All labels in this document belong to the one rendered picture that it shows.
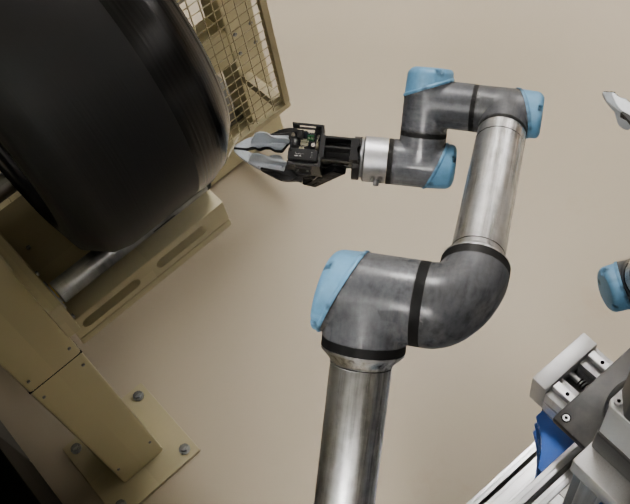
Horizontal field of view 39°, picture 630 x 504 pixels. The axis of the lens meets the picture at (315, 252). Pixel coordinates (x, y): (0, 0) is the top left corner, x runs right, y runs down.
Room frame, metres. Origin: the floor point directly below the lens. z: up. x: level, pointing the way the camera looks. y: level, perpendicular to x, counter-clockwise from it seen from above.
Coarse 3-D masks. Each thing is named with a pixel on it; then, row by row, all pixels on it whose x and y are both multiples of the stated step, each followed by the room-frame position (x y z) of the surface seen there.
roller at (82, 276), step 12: (204, 192) 1.01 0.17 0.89; (168, 216) 0.97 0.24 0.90; (156, 228) 0.96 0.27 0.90; (144, 240) 0.94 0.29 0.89; (96, 252) 0.92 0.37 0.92; (108, 252) 0.92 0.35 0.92; (120, 252) 0.92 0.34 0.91; (84, 264) 0.90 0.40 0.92; (96, 264) 0.90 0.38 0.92; (108, 264) 0.90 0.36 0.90; (60, 276) 0.89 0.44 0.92; (72, 276) 0.88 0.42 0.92; (84, 276) 0.88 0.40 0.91; (96, 276) 0.89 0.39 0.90; (60, 288) 0.87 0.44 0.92; (72, 288) 0.87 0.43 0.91
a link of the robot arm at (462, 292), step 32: (480, 96) 0.88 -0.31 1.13; (512, 96) 0.86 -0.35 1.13; (480, 128) 0.83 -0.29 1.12; (512, 128) 0.80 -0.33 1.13; (480, 160) 0.75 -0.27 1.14; (512, 160) 0.74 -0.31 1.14; (480, 192) 0.69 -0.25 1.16; (512, 192) 0.69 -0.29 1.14; (480, 224) 0.63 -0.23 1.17; (448, 256) 0.59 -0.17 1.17; (480, 256) 0.57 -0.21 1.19; (448, 288) 0.53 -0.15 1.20; (480, 288) 0.53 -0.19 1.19; (448, 320) 0.50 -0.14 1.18; (480, 320) 0.50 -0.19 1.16
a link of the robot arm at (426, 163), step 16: (400, 144) 0.88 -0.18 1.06; (416, 144) 0.86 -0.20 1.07; (432, 144) 0.86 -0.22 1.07; (448, 144) 0.86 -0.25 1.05; (400, 160) 0.85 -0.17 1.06; (416, 160) 0.84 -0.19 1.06; (432, 160) 0.84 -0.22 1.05; (448, 160) 0.83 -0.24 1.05; (400, 176) 0.84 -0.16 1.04; (416, 176) 0.83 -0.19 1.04; (432, 176) 0.82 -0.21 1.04; (448, 176) 0.81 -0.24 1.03
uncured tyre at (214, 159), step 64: (0, 0) 0.96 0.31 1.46; (64, 0) 0.96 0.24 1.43; (128, 0) 0.96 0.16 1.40; (0, 64) 0.89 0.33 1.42; (64, 64) 0.89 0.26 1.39; (128, 64) 0.90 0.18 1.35; (192, 64) 0.93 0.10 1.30; (0, 128) 0.86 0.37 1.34; (64, 128) 0.83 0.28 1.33; (128, 128) 0.85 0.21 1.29; (192, 128) 0.88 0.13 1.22; (64, 192) 0.81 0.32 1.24; (128, 192) 0.81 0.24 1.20; (192, 192) 0.89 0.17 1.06
